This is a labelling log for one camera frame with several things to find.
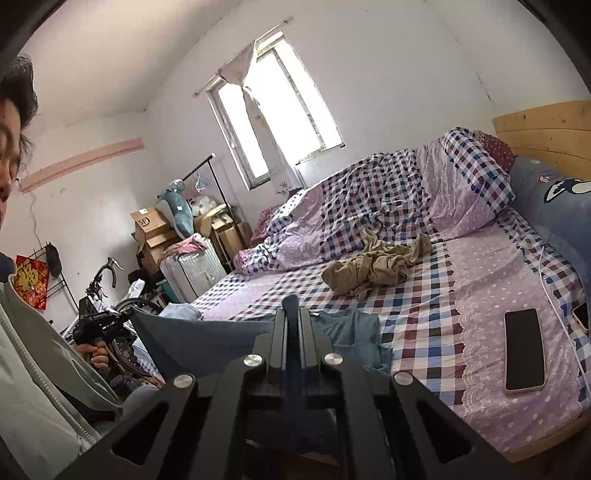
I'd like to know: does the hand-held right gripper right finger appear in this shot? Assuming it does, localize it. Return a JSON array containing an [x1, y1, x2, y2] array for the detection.
[[298, 307, 532, 480]]

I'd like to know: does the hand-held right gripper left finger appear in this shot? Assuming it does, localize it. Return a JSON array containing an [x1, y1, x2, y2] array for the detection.
[[55, 308, 289, 480]]

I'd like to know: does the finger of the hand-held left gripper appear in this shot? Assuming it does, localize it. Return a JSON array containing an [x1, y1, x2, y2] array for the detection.
[[108, 308, 137, 330]]

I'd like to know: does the teal sweatshirt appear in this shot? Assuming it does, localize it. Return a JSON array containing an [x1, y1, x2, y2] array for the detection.
[[131, 295, 394, 384]]

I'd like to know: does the black clothes rack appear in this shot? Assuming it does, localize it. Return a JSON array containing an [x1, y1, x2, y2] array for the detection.
[[178, 152, 232, 273]]

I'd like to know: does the person's left hand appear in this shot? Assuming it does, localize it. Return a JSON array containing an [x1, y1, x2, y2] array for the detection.
[[76, 339, 114, 370]]

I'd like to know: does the white bicycle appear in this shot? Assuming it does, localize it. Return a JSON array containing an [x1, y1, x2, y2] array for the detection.
[[60, 257, 167, 388]]

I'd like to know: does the black hanging bag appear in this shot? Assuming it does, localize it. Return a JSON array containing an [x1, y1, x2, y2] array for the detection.
[[44, 244, 63, 278]]

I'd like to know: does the pink cloth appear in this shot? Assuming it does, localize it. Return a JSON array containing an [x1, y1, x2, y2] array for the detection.
[[161, 233, 208, 257]]

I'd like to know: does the checked bed sheet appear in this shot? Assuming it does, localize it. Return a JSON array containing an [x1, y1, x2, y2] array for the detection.
[[189, 208, 587, 462]]

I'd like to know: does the tan garment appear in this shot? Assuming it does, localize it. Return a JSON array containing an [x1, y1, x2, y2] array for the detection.
[[321, 228, 434, 300]]

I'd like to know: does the teal shark plush toy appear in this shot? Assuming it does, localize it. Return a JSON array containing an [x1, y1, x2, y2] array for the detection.
[[156, 178, 195, 238]]

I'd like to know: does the checked lilac duvet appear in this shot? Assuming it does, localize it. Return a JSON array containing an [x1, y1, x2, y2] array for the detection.
[[233, 147, 444, 277]]

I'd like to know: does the person's head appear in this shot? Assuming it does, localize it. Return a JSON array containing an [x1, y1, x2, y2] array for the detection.
[[0, 55, 38, 232]]

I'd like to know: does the smartphone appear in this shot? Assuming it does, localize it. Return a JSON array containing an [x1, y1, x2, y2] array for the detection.
[[502, 308, 547, 394], [573, 302, 591, 334]]

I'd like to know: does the checked lilac pillow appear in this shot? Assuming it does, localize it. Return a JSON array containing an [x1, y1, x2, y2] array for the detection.
[[416, 128, 517, 241]]

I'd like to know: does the window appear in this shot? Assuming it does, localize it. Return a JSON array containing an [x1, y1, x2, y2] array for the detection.
[[205, 34, 347, 192]]

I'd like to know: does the blue plush penguin pillow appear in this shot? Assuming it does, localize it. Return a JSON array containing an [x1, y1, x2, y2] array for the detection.
[[508, 154, 591, 301]]

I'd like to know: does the wooden headboard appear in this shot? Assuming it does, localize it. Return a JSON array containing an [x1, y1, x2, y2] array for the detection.
[[492, 99, 591, 178]]

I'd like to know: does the red wall decoration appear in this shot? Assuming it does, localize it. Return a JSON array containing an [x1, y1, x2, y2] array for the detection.
[[13, 255, 51, 311]]

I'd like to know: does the white charging cable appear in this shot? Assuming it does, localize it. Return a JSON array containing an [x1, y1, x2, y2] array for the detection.
[[538, 244, 587, 370]]

